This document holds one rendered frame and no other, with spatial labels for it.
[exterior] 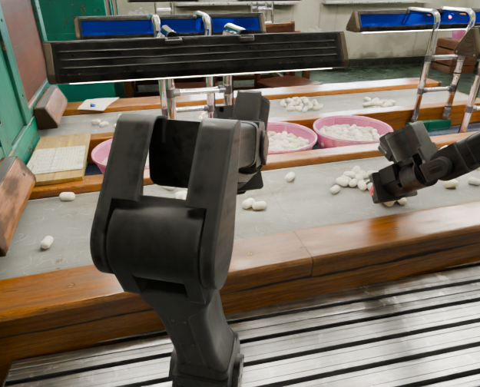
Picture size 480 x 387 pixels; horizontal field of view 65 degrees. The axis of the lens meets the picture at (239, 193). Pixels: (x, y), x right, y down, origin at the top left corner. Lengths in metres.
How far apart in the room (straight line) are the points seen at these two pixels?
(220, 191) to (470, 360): 0.60
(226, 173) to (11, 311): 0.51
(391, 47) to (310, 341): 6.47
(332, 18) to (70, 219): 5.81
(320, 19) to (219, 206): 6.13
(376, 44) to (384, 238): 6.12
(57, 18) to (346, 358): 3.25
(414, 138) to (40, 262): 0.76
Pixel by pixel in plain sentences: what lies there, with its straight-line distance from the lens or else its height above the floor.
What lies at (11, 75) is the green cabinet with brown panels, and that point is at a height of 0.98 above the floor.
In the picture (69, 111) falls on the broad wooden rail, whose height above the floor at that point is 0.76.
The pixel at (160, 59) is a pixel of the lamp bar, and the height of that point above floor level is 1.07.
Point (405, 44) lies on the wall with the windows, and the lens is 7.12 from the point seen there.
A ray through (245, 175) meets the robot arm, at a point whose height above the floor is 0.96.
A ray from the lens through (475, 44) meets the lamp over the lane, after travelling 1.15.
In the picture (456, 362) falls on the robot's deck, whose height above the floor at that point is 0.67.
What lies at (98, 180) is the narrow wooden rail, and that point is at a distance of 1.03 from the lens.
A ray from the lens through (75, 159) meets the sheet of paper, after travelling 1.14.
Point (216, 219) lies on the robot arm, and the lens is 0.25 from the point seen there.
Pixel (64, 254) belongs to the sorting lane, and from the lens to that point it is 0.83.
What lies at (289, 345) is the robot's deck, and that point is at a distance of 0.70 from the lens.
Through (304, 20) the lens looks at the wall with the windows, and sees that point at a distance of 6.25.
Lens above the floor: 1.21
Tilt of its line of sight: 29 degrees down
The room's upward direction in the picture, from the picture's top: straight up
